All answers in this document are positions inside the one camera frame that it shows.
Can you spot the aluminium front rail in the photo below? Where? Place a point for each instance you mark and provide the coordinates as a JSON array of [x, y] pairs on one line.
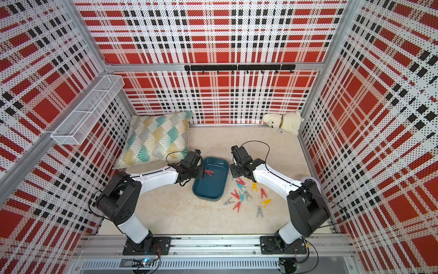
[[203, 246]]

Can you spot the black hook rail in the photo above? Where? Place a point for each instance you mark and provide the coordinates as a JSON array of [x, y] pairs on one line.
[[204, 68]]

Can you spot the yellow clothespin lower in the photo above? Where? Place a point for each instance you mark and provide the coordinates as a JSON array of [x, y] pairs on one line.
[[266, 203]]

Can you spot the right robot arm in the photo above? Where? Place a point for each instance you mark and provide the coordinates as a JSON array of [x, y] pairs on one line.
[[307, 208]]

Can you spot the green circuit board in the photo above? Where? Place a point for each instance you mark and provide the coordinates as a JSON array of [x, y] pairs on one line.
[[143, 263]]

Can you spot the teal plastic storage box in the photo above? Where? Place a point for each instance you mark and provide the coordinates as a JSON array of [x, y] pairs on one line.
[[212, 188]]

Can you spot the red clothespin bottom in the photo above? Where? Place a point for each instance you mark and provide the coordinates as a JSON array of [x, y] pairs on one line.
[[237, 207]]

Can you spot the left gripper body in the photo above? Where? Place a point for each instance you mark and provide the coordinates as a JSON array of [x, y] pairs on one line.
[[197, 172]]

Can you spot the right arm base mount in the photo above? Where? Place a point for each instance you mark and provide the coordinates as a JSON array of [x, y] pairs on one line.
[[282, 245]]

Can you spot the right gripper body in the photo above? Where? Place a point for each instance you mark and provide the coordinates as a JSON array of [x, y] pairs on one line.
[[236, 169]]

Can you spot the white wire mesh shelf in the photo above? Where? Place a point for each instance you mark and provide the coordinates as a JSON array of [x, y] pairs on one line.
[[75, 128]]

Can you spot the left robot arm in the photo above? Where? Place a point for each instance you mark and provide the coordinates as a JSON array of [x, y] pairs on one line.
[[118, 200]]

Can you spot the grey clothespin bottom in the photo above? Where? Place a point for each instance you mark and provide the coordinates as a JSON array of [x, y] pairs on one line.
[[259, 212]]

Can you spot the grey clothespin centre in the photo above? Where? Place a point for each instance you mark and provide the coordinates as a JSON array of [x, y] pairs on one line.
[[247, 195]]

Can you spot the grey clothespin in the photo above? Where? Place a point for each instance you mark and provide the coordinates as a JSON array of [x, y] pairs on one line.
[[228, 202], [259, 212], [247, 195]]

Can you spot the white plush dog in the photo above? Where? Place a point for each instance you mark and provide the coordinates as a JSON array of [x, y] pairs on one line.
[[290, 122]]

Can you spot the teal clothespin centre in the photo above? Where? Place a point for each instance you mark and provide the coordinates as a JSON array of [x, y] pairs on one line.
[[241, 187]]

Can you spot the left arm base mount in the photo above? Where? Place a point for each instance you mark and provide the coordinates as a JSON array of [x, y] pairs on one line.
[[151, 243]]

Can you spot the patterned cushion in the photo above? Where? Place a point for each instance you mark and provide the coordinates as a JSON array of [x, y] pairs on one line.
[[155, 138]]

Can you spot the grey clothespin left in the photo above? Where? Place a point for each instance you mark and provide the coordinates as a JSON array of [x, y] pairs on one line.
[[228, 202]]

